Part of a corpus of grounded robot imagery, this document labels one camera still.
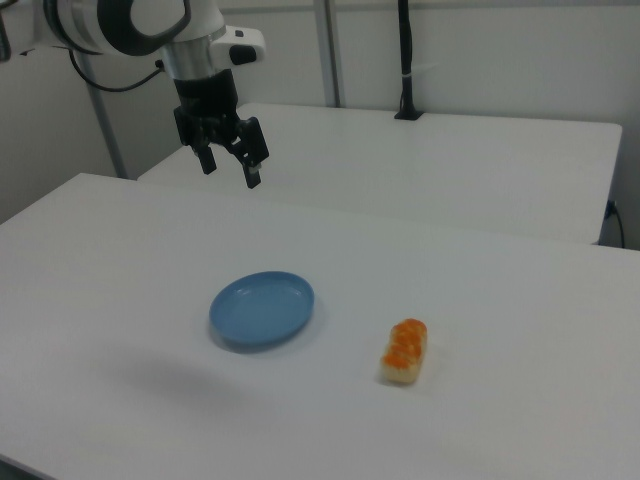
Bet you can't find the black power cable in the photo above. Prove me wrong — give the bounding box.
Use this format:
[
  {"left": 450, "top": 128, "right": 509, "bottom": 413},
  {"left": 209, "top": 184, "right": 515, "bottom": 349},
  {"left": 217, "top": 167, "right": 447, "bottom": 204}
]
[{"left": 606, "top": 199, "right": 627, "bottom": 248}]

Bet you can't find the black camera stand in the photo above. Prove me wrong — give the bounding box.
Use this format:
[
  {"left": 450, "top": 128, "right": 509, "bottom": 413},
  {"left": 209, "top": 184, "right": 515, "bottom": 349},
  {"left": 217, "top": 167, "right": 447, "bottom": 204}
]
[{"left": 393, "top": 0, "right": 425, "bottom": 122}]

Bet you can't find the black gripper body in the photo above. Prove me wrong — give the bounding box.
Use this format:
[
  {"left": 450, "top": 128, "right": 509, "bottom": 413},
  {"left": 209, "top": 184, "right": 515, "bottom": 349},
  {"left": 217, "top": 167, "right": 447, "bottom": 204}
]
[{"left": 173, "top": 69, "right": 242, "bottom": 151}]

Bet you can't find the blue round plate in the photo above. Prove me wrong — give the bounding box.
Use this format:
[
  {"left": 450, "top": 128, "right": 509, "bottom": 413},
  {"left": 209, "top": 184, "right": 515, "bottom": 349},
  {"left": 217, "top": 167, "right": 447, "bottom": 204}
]
[{"left": 208, "top": 270, "right": 316, "bottom": 354}]

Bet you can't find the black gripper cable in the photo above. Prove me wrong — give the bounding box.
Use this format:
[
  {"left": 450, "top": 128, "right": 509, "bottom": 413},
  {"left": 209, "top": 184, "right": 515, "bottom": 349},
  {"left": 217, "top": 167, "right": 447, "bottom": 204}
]
[{"left": 68, "top": 47, "right": 166, "bottom": 93}]

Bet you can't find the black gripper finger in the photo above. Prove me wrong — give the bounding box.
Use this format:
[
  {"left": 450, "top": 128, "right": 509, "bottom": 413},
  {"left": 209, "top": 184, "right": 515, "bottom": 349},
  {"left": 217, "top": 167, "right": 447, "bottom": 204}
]
[
  {"left": 189, "top": 135, "right": 218, "bottom": 176},
  {"left": 226, "top": 116, "right": 272, "bottom": 190}
]

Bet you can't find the bread with orange topping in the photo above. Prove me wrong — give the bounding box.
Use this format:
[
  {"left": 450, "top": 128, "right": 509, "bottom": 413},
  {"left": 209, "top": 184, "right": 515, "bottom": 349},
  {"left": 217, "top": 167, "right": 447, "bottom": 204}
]
[{"left": 377, "top": 317, "right": 430, "bottom": 386}]

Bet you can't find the grey partition post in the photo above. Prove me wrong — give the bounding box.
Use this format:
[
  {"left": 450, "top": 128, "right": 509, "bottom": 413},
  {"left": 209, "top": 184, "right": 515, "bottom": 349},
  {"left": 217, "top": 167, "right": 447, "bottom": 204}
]
[
  {"left": 79, "top": 49, "right": 129, "bottom": 180},
  {"left": 314, "top": 0, "right": 347, "bottom": 108}
]

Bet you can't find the white table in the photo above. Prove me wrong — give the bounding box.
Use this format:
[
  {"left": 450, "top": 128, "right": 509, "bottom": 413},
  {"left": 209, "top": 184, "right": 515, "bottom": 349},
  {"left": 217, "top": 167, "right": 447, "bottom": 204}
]
[{"left": 135, "top": 102, "right": 624, "bottom": 247}]

